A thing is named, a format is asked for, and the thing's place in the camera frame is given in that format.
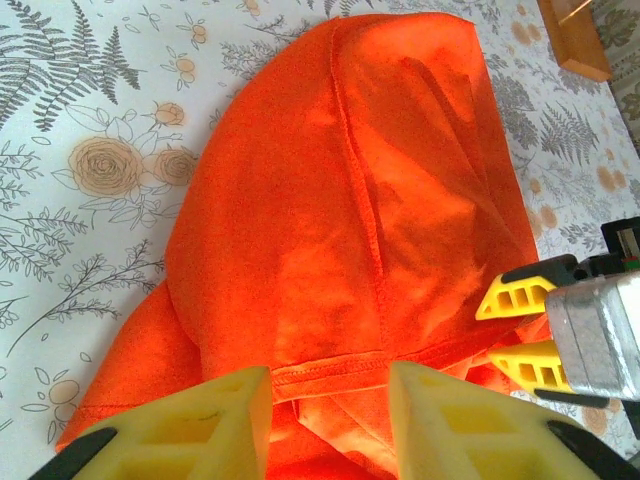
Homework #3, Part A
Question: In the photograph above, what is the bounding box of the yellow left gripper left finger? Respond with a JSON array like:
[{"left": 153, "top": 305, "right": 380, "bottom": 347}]
[{"left": 29, "top": 364, "right": 274, "bottom": 480}]

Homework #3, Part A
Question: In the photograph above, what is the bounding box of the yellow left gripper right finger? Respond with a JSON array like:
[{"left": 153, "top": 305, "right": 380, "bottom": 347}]
[{"left": 388, "top": 360, "right": 640, "bottom": 480}]

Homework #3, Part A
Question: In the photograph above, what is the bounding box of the orange t-shirt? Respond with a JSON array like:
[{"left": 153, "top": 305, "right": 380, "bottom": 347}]
[{"left": 55, "top": 10, "right": 556, "bottom": 480}]

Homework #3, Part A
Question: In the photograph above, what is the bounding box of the brown wooden stand base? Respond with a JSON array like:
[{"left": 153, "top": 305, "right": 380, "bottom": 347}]
[{"left": 537, "top": 0, "right": 614, "bottom": 82}]

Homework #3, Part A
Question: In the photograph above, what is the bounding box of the floral tablecloth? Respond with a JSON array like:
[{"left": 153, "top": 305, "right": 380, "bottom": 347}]
[{"left": 0, "top": 0, "right": 640, "bottom": 480}]

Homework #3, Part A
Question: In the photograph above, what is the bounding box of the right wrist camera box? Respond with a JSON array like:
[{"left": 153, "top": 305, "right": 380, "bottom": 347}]
[{"left": 543, "top": 276, "right": 640, "bottom": 404}]

